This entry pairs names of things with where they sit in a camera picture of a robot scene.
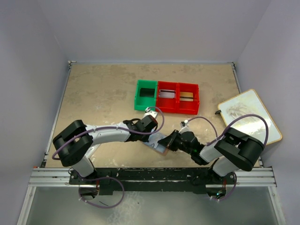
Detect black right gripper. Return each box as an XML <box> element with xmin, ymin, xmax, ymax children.
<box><xmin>158</xmin><ymin>129</ymin><xmax>193</xmax><ymax>155</ymax></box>

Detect pink leather card holder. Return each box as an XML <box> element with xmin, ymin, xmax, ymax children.
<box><xmin>143</xmin><ymin>132</ymin><xmax>168</xmax><ymax>155</ymax></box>

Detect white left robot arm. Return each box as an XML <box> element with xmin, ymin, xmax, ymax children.
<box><xmin>52</xmin><ymin>115</ymin><xmax>158</xmax><ymax>184</ymax></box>

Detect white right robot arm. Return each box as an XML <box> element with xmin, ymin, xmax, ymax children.
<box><xmin>158</xmin><ymin>126</ymin><xmax>264</xmax><ymax>183</ymax></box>

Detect black VIP cards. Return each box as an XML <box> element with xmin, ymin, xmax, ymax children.
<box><xmin>139</xmin><ymin>88</ymin><xmax>155</xmax><ymax>98</ymax></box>

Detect silver magnetic stripe cards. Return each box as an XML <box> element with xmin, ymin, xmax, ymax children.
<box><xmin>159</xmin><ymin>89</ymin><xmax>176</xmax><ymax>98</ymax></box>

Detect gold magnetic stripe cards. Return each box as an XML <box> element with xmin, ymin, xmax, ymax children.
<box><xmin>180</xmin><ymin>92</ymin><xmax>194</xmax><ymax>102</ymax></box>

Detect green plastic bin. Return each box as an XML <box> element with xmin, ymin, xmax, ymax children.
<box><xmin>134</xmin><ymin>80</ymin><xmax>158</xmax><ymax>111</ymax></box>

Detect red plastic bin middle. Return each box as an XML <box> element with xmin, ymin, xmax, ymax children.
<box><xmin>156</xmin><ymin>81</ymin><xmax>179</xmax><ymax>114</ymax></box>

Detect red plastic bin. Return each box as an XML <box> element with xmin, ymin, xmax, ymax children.
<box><xmin>156</xmin><ymin>81</ymin><xmax>179</xmax><ymax>114</ymax></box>
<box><xmin>177</xmin><ymin>82</ymin><xmax>200</xmax><ymax>115</ymax></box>

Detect red plastic bin right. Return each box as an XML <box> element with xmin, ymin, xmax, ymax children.
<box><xmin>177</xmin><ymin>82</ymin><xmax>200</xmax><ymax>115</ymax></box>

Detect yellow framed whiteboard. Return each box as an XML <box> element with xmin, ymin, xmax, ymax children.
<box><xmin>217</xmin><ymin>89</ymin><xmax>282</xmax><ymax>144</ymax></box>

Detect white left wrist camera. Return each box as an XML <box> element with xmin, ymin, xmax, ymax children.
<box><xmin>143</xmin><ymin>107</ymin><xmax>158</xmax><ymax>119</ymax></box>

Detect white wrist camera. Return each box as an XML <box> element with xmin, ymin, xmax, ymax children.
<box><xmin>143</xmin><ymin>107</ymin><xmax>158</xmax><ymax>119</ymax></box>
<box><xmin>179</xmin><ymin>120</ymin><xmax>190</xmax><ymax>134</ymax></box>

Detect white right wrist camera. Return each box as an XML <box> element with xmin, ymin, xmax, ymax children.
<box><xmin>179</xmin><ymin>120</ymin><xmax>190</xmax><ymax>134</ymax></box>

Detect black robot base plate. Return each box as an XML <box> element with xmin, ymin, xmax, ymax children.
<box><xmin>68</xmin><ymin>167</ymin><xmax>236</xmax><ymax>196</ymax></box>

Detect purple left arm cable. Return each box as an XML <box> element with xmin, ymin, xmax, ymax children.
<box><xmin>51</xmin><ymin>106</ymin><xmax>165</xmax><ymax>209</ymax></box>

